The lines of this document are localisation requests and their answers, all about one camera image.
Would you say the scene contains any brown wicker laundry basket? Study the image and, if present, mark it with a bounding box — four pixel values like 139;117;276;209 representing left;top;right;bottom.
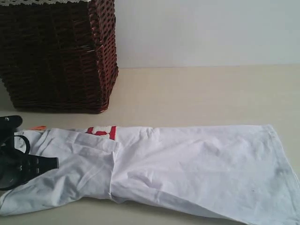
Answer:
0;0;119;114

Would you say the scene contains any black left camera cable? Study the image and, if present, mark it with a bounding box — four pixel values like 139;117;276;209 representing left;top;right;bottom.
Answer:
4;134;31;155

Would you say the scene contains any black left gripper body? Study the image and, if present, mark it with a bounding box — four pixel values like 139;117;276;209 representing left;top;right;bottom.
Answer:
0;150;38;190

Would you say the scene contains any white lace cloth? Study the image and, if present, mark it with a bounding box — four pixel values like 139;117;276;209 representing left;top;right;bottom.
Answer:
0;0;91;7

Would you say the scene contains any white t-shirt red lettering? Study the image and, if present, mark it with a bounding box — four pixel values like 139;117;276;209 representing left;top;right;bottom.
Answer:
0;125;300;225

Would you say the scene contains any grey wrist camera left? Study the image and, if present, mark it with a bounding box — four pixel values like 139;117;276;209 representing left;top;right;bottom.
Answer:
0;115;23;140

